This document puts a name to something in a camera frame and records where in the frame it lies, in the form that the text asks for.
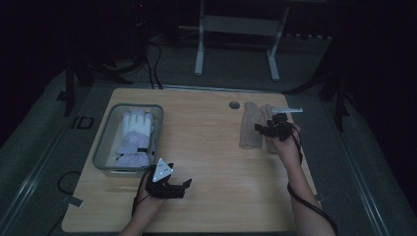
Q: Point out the grey tape piece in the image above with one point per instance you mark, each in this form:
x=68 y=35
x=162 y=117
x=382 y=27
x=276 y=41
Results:
x=72 y=201

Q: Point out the white and purple ski glove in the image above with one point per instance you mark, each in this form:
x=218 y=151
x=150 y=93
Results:
x=134 y=137

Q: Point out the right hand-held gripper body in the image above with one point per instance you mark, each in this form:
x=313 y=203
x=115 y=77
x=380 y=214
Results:
x=280 y=126

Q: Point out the person's left hand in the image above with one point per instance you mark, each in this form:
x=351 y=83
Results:
x=149 y=200

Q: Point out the white metal desk frame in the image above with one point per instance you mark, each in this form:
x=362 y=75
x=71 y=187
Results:
x=241 y=24

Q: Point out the clear plastic bin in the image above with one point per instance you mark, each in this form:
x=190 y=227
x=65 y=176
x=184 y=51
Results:
x=108 y=137

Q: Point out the black tripod stand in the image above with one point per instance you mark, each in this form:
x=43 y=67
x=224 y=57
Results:
x=334 y=85
x=82 y=73

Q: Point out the plain beige knit glove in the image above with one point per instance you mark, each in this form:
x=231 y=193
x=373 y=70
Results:
x=250 y=126

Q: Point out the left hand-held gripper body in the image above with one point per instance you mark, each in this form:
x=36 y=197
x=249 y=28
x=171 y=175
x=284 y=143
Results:
x=162 y=183

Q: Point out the grey table grommet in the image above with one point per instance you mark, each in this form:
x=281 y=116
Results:
x=234 y=105

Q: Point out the purple and grey ski glove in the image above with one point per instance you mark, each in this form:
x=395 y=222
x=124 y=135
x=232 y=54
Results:
x=156 y=131

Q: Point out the person's right hand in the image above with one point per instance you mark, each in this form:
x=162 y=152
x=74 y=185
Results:
x=286 y=149

